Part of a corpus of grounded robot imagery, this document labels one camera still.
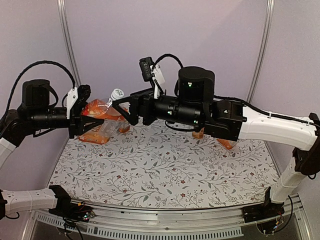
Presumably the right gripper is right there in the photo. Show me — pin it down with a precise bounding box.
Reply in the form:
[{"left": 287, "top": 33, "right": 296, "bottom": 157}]
[{"left": 111, "top": 86, "right": 203, "bottom": 127}]

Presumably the small orange black bottle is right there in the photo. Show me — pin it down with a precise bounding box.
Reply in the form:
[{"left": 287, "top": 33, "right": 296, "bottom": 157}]
[{"left": 192, "top": 127, "right": 205, "bottom": 139}]

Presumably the large orange juice bottle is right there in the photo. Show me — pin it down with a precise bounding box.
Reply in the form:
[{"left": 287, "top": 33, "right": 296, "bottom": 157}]
[{"left": 217, "top": 139, "right": 238, "bottom": 150}]

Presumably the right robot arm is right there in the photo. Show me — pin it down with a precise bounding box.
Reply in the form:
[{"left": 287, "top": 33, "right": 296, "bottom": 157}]
[{"left": 112, "top": 66, "right": 320, "bottom": 218}]

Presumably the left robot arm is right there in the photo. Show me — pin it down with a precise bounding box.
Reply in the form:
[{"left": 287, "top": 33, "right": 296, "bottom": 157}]
[{"left": 0, "top": 79, "right": 104, "bottom": 222}]

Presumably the floral patterned table mat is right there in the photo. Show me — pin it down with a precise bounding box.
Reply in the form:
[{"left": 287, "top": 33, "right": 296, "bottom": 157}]
[{"left": 49, "top": 120, "right": 279, "bottom": 209}]

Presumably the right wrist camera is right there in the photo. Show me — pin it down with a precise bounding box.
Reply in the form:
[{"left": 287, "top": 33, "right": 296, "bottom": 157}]
[{"left": 138, "top": 57, "right": 166, "bottom": 100}]

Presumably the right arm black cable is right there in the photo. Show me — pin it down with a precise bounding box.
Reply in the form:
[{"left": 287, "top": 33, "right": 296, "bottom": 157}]
[{"left": 151, "top": 53, "right": 186, "bottom": 73}]

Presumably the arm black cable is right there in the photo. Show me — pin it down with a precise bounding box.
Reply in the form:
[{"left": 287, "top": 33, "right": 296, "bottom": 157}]
[
  {"left": 151, "top": 53, "right": 186, "bottom": 73},
  {"left": 0, "top": 59, "right": 77, "bottom": 133}
]

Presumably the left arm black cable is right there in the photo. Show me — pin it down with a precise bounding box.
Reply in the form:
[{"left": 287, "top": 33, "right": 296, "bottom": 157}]
[{"left": 0, "top": 59, "right": 77, "bottom": 133}]

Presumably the left aluminium frame post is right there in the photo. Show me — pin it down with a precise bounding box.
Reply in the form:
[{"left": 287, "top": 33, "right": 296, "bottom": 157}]
[{"left": 56, "top": 0, "right": 82, "bottom": 87}]

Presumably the aluminium frame post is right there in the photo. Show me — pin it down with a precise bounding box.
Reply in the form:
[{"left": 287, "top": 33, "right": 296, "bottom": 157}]
[
  {"left": 246, "top": 0, "right": 275, "bottom": 103},
  {"left": 56, "top": 0, "right": 82, "bottom": 87}
]

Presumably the right aluminium frame post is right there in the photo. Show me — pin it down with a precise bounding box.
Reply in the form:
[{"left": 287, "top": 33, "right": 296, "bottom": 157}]
[{"left": 246, "top": 0, "right": 275, "bottom": 103}]

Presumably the front aluminium rail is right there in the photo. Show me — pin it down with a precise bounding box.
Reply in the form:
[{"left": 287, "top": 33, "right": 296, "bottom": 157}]
[{"left": 22, "top": 194, "right": 313, "bottom": 240}]

